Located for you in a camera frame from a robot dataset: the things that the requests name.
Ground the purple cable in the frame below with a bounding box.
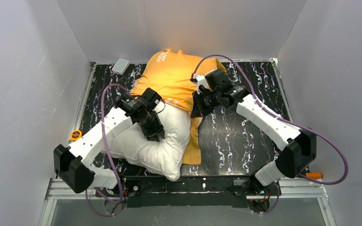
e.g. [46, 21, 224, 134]
[84, 83, 132, 218]
[192, 55, 349, 216]

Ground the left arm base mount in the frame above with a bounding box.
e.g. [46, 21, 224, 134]
[93, 176, 142, 203]

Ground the small white box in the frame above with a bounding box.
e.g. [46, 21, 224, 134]
[111, 58, 130, 75]

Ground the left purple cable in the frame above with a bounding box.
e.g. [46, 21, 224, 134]
[84, 83, 132, 218]

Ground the yellow tape measure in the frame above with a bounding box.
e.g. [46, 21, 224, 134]
[69, 129, 82, 141]

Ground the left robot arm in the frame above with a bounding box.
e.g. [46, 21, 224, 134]
[53, 88, 165, 194]

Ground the orange handled tool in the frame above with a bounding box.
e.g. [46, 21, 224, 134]
[305, 172, 322, 180]

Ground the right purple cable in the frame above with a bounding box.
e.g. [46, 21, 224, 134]
[192, 55, 349, 216]

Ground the white pillow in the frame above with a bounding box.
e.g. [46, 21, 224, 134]
[107, 103, 191, 181]

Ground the yellow and blue pillowcase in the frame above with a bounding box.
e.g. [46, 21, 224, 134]
[130, 47, 227, 165]

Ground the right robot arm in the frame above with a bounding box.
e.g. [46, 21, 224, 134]
[190, 69, 316, 192]

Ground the aluminium frame rail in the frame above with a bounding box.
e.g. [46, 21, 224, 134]
[39, 62, 97, 226]

